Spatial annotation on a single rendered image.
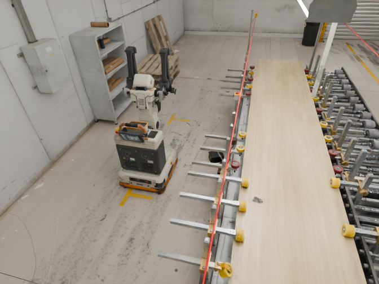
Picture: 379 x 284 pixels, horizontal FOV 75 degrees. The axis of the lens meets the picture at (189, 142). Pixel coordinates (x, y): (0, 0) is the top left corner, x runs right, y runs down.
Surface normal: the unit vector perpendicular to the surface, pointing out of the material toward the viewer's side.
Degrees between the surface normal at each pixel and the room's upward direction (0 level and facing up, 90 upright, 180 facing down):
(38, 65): 90
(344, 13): 90
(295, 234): 0
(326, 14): 90
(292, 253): 0
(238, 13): 90
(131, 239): 0
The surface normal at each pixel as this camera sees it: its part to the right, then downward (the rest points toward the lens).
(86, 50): -0.25, 0.59
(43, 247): -0.04, -0.79
